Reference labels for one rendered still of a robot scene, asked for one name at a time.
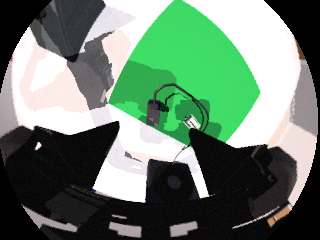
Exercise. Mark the green circuit board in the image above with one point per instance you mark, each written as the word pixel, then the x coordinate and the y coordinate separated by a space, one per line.
pixel 185 48

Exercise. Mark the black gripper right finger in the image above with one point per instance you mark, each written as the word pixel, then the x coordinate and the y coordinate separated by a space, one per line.
pixel 219 161

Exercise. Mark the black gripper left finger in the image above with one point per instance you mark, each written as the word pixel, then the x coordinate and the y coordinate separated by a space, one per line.
pixel 83 152

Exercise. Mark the black cooling fan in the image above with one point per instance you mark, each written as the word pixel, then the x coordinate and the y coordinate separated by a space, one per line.
pixel 167 184

